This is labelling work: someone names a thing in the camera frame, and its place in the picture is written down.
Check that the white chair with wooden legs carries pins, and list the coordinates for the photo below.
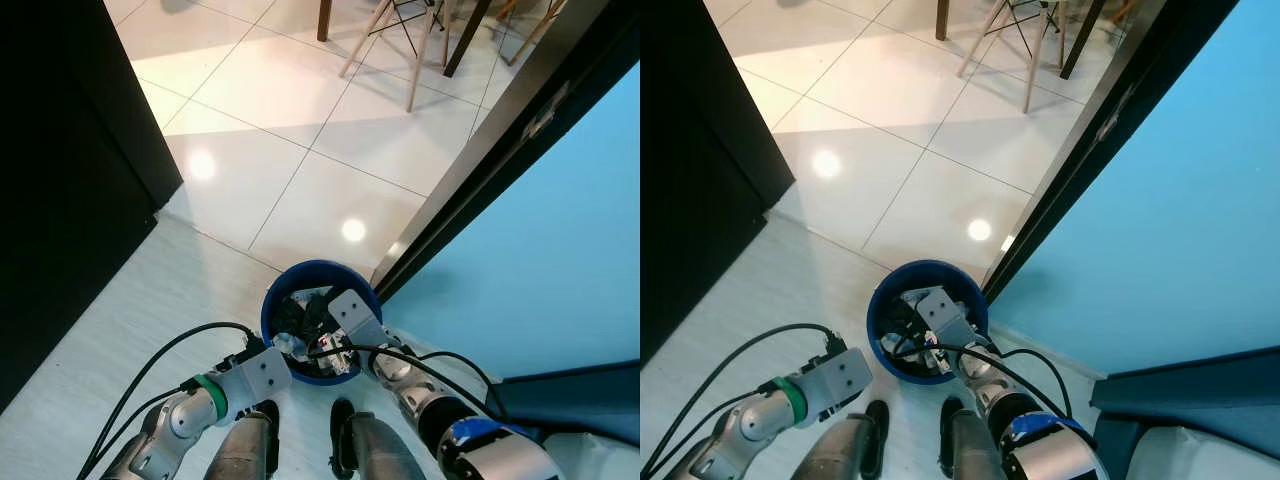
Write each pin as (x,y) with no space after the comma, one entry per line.
(1033,75)
(418,70)

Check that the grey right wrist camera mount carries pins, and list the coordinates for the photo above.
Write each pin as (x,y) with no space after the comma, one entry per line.
(945,310)
(352,312)

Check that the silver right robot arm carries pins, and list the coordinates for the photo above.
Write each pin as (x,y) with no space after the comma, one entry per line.
(1060,455)
(480,450)

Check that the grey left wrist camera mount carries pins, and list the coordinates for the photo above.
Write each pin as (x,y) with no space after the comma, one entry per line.
(845,378)
(262,375)

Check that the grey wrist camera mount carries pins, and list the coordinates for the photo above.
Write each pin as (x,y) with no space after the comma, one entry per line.
(352,312)
(845,378)
(945,310)
(262,375)

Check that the black door frame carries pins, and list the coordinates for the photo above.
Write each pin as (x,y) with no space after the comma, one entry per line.
(1100,130)
(480,150)

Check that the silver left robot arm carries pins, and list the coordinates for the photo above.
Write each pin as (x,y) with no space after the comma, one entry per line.
(770,425)
(180,420)

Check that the blue rubbish bin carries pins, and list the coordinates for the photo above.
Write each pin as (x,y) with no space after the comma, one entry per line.
(925,265)
(320,265)

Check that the grey right robot leg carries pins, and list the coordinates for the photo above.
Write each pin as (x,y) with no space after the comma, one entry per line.
(375,450)
(975,450)

